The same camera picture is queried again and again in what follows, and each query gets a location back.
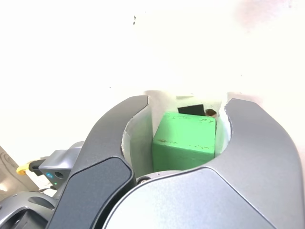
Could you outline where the yellow cable plug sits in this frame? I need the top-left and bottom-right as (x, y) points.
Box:
(16, 161), (33, 175)

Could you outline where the black tape square outline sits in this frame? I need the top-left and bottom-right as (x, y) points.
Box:
(177, 104), (206, 116)

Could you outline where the green cube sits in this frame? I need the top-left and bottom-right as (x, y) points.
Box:
(152, 111), (218, 173)

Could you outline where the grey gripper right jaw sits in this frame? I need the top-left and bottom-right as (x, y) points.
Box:
(102, 97), (301, 229)

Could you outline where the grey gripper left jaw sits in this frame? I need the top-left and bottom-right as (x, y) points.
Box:
(46, 94), (154, 229)

